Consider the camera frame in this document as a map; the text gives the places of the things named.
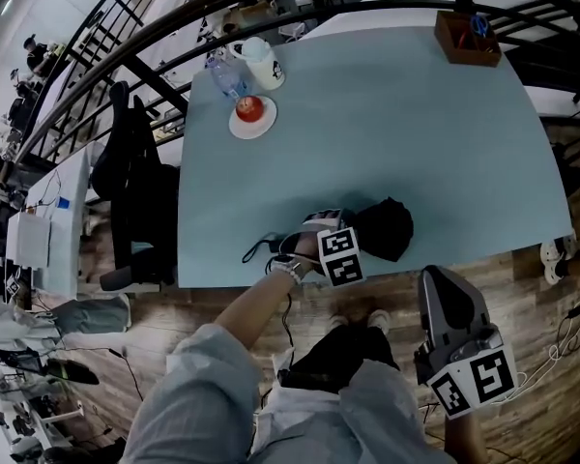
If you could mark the person's white shoe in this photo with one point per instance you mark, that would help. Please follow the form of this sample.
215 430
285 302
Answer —
339 321
379 319

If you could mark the white side table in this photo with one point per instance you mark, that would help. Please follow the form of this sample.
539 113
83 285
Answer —
72 240

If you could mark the black umbrella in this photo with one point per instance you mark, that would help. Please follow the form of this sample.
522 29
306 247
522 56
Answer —
386 230

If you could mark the person's grey shirt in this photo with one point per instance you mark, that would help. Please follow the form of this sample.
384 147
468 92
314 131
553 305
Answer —
198 404

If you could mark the white round plate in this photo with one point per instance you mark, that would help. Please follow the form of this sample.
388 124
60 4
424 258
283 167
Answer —
251 131

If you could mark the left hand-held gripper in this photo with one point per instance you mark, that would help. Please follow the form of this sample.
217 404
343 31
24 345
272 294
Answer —
340 259

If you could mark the clear plastic water bottle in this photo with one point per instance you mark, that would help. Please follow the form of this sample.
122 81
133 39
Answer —
227 80

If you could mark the red apple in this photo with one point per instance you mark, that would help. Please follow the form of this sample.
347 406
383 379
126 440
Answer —
249 109

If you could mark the brown wooden organizer box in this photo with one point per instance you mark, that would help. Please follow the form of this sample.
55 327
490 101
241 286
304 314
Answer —
464 56

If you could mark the black office chair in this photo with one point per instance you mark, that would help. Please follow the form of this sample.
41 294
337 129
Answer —
135 186

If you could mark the person's left hand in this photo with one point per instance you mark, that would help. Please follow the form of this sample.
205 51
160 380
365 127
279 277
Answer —
308 255

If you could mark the person's black trousers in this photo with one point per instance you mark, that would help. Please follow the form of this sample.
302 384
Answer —
348 356

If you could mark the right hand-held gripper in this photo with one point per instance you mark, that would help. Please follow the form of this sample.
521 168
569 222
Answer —
490 377

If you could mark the person's right white shoe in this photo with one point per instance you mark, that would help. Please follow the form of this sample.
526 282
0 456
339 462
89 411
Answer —
379 319

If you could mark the white lidded mug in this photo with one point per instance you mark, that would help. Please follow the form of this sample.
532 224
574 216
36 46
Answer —
266 68

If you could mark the person's right forearm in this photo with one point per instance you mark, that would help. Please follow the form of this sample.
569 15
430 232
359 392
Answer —
464 438

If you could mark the white box appliance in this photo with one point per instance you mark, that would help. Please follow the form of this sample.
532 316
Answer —
29 240

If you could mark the person's left forearm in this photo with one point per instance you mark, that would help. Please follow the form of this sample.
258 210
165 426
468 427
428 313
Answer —
256 302

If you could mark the light blue table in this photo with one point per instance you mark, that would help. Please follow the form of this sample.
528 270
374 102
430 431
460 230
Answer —
415 138

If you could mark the light blue laptop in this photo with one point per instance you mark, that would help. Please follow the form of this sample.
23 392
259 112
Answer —
142 248

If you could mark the blue paper cup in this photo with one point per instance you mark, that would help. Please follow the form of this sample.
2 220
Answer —
64 203

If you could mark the person's left white shoe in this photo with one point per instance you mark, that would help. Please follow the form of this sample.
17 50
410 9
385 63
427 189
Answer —
339 321

